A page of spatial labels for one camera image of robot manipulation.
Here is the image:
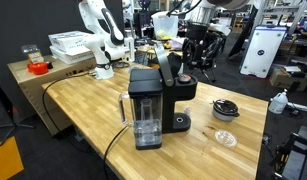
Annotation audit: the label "white plastic jug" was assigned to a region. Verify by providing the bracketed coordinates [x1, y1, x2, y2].
[268, 90, 288, 114]

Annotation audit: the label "white stacked boxes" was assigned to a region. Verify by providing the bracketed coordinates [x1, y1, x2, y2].
[49, 31, 94, 64]

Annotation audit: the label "beige cabinet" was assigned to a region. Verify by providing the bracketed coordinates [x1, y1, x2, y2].
[8, 55, 95, 136]

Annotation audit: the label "clear storage bin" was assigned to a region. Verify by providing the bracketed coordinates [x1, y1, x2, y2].
[151, 11, 178, 40]

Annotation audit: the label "clear plastic jar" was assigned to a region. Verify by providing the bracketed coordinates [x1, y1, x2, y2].
[21, 44, 44, 63]

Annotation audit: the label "white coffee capsule on table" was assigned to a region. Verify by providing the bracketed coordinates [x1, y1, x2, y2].
[184, 106, 191, 116]

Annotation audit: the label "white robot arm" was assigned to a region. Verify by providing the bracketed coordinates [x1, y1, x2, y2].
[79, 0, 125, 79]

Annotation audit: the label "clear water tank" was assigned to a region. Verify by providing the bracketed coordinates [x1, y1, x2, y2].
[119, 92, 162, 150]

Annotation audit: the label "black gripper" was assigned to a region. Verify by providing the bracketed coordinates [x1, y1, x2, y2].
[186, 22, 208, 43]

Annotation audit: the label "cardboard box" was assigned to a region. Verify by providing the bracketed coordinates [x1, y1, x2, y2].
[270, 68, 307, 91]

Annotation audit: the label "black office chair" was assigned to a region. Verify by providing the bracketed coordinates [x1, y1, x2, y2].
[182, 31, 226, 82]

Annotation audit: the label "black lidded grey pot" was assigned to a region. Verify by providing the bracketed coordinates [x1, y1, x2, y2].
[212, 99, 240, 122]

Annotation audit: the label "black coffee maker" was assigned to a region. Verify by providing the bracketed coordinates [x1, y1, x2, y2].
[128, 45, 198, 133]

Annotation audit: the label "black power cable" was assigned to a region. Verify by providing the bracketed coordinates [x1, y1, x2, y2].
[42, 70, 131, 180]

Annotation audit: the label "orange container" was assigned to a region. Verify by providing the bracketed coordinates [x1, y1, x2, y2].
[27, 62, 48, 75]

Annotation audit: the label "black equipment rack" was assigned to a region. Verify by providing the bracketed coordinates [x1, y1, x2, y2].
[269, 126, 307, 180]

